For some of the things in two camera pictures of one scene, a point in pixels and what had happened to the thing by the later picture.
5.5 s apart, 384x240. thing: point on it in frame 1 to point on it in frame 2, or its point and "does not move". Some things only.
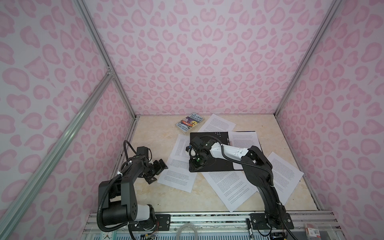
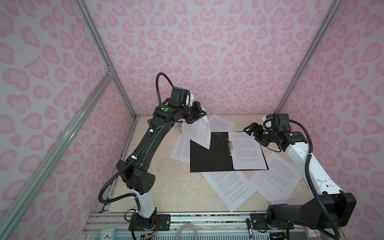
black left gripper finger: (159, 166) to (196, 112)
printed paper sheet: (233, 187) does not move
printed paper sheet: (181, 150) does not move
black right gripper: (194, 166) to (253, 125)
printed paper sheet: (177, 175) to (199, 131)
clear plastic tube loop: (183, 225) does not move
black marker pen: (249, 228) does not move
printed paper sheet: (216, 123) does not move
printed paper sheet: (244, 139) does not move
